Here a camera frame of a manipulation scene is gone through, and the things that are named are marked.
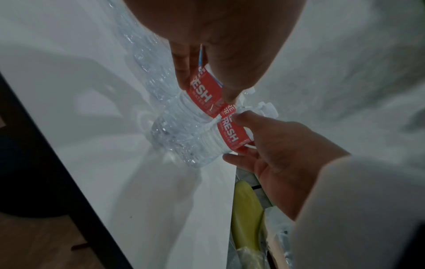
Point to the green chair wooden backrest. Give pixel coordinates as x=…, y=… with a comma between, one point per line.
x=247, y=218

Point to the clear water bottle red label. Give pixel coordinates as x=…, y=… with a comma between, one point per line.
x=229, y=134
x=202, y=92

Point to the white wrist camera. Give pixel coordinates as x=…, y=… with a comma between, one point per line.
x=365, y=215

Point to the person's left hand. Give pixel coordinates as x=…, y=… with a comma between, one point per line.
x=232, y=39

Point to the white table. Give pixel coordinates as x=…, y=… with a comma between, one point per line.
x=99, y=157

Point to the person's right hand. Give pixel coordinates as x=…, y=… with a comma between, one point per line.
x=289, y=157

